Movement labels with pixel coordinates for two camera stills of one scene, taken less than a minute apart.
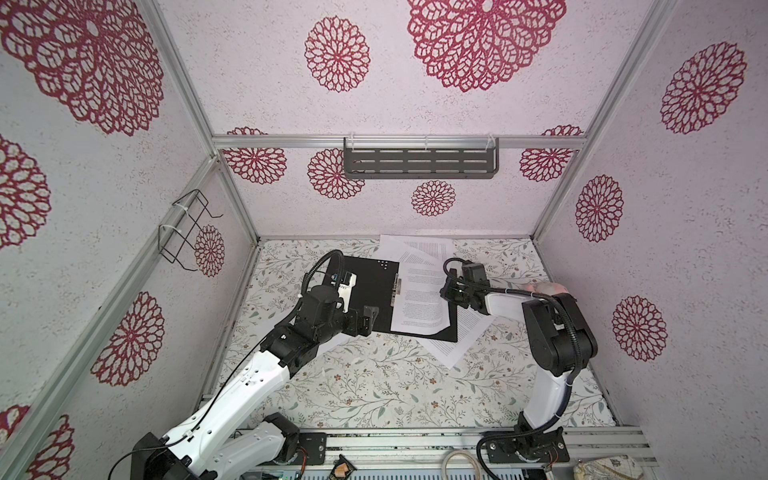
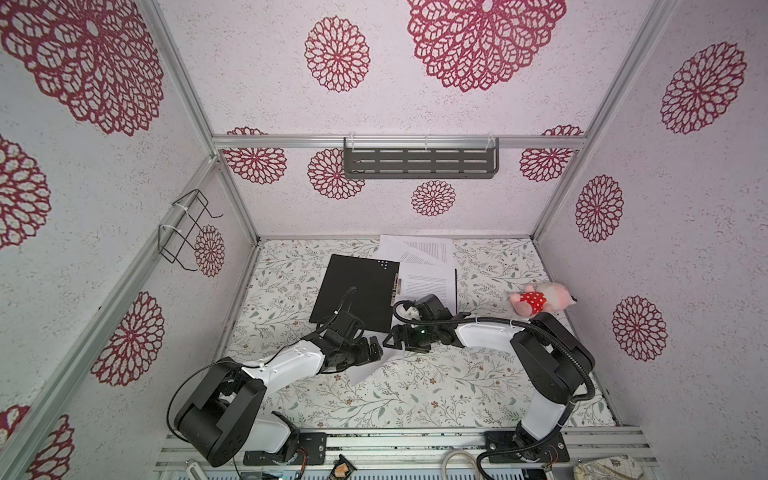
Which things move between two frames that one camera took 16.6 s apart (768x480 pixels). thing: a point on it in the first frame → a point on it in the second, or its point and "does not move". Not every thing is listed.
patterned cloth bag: x=608 y=467 does not move
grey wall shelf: x=421 y=158 does not move
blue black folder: x=375 y=285 does not move
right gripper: x=447 y=288 → x=404 y=342
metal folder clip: x=396 y=289 does not move
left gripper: x=366 y=321 → x=361 y=344
